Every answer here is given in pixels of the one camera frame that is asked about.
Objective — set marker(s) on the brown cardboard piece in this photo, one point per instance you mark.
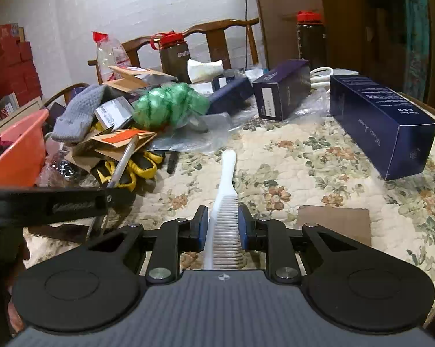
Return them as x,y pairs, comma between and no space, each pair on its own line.
350,222

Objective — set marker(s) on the wooden chair left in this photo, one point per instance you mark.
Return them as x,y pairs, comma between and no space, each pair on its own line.
132,47

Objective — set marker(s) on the brown bottle red lid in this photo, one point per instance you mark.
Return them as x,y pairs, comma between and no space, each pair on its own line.
174,54

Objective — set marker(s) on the round wooden armchair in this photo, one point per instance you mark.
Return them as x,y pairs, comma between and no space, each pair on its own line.
66,93

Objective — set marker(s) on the wooden chair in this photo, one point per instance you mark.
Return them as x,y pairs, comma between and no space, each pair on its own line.
217,44
132,47

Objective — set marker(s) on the brown wooden wardrobe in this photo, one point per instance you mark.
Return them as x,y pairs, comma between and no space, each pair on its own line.
344,22

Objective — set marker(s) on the green plastic bag bundle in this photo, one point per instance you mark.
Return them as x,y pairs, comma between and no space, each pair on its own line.
168,106

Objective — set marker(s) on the large dark blue box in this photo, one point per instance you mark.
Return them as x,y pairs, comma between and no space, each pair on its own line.
394,134

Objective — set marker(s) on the yellow black work glove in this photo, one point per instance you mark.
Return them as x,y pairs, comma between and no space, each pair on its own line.
143,165

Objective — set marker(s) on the white paper tissue wad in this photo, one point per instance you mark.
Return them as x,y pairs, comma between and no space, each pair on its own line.
199,72

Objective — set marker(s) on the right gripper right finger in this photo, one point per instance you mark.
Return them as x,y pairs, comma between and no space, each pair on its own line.
277,242

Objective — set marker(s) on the pink plastic basin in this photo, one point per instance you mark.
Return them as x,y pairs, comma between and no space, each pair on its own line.
22,162

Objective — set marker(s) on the upright purple box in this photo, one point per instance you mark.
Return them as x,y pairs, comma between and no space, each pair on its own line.
279,92

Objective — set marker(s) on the white plastic comb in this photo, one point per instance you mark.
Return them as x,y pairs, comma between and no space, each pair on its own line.
222,249

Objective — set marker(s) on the stack of red boxes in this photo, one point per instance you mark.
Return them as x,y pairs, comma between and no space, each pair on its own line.
18,73

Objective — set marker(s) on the grey knitted sock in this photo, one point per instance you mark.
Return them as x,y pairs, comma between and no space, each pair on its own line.
75,122

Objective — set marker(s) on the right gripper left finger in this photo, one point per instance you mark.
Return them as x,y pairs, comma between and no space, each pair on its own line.
170,240

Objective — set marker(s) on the wooden chair right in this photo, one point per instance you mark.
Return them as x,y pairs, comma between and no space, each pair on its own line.
217,44

